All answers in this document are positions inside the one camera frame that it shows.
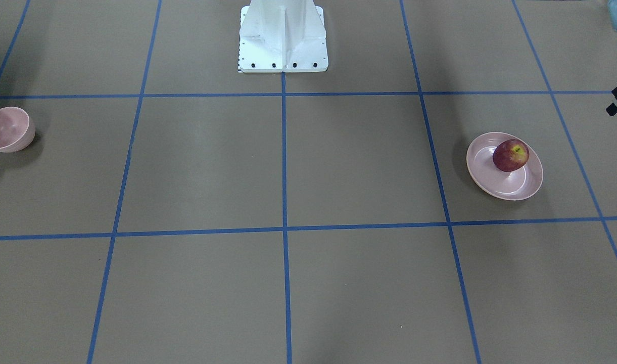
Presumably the pink bowl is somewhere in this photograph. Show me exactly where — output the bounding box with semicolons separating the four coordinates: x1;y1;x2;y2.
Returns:
0;106;36;153

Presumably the red apple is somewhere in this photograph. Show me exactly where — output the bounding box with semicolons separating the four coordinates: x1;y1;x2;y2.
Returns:
492;139;530;172

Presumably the pink plate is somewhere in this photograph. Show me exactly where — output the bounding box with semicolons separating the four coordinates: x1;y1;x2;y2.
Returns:
466;132;544;201

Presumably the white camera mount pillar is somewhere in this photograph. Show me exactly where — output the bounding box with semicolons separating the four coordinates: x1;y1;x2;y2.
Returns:
238;1;329;73

